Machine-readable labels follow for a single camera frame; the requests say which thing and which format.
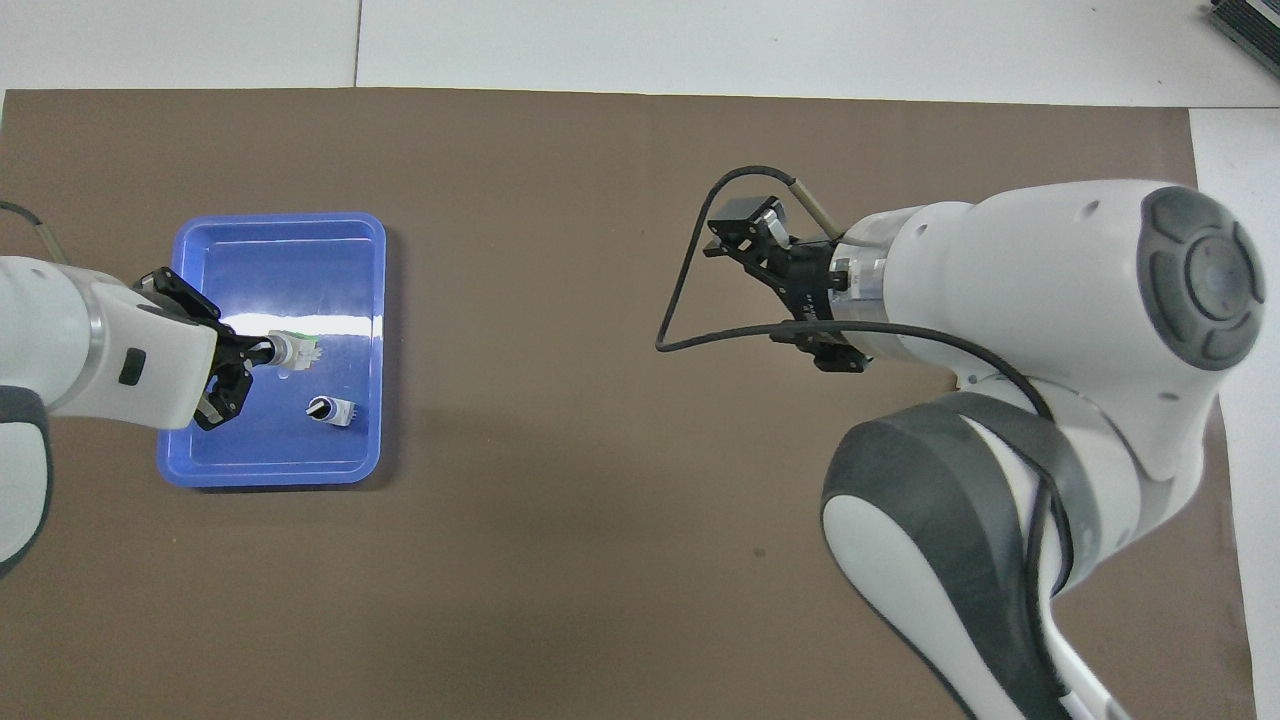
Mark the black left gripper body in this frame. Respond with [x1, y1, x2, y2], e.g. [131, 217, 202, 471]
[204, 324, 247, 370]

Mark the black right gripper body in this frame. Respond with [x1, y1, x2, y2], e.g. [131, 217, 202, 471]
[784, 239, 852, 347]

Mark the green-based selector switch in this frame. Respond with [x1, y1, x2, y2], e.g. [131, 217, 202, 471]
[304, 394, 358, 430]
[249, 329, 324, 374]

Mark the blue plastic tray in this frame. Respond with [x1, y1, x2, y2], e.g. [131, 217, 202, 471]
[156, 210, 389, 490]

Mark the brown table mat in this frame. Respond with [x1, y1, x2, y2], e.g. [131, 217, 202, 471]
[0, 87, 1260, 720]

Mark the grey ribbed device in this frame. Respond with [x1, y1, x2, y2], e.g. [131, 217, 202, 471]
[1204, 0, 1280, 80]

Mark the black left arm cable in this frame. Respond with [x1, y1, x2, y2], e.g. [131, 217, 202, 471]
[0, 199, 72, 267]

